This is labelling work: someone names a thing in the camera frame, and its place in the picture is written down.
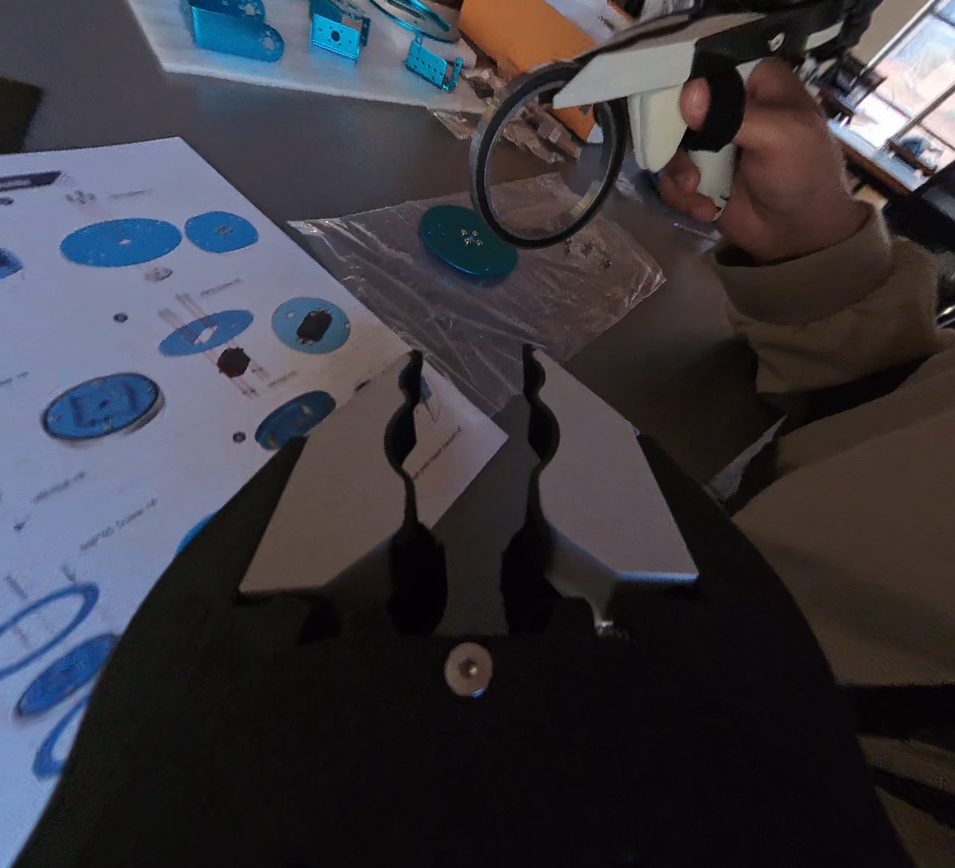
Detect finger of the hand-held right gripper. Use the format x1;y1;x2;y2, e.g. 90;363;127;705
509;7;764;95
552;34;700;173

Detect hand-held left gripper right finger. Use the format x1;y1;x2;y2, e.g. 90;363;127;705
501;343;701;636

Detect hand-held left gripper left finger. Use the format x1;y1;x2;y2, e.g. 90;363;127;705
239;349;450;636

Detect steel bearing ring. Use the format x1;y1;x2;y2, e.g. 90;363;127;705
470;62;629;250

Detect clear plastic bag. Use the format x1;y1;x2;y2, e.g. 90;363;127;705
289;174;667;414

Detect blue round disc plate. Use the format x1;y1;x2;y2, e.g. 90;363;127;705
419;205;519;280

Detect person's right forearm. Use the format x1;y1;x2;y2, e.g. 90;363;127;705
712;200;955;421

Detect person's right hand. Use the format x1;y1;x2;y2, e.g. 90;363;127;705
657;58;874;266

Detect window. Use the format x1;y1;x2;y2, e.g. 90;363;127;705
851;0;955;171

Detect orange cardboard box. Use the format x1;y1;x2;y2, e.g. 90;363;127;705
455;0;643;141

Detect pile of small screw bags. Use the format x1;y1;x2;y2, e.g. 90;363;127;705
433;55;598;164

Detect large blue flange plate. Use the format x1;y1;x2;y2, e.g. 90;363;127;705
362;0;461;44

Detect open assembly manual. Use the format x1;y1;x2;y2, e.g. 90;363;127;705
0;137;510;839

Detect white foam sheet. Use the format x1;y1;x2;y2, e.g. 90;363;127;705
82;0;493;115

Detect small blue U bracket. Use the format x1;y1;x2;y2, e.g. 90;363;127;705
404;36;464;92

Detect blue square servo bracket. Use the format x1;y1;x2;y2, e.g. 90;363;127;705
308;0;372;63

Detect large blue U bracket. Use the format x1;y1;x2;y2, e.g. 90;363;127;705
177;0;286;63

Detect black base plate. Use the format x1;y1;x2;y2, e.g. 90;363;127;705
0;79;42;154

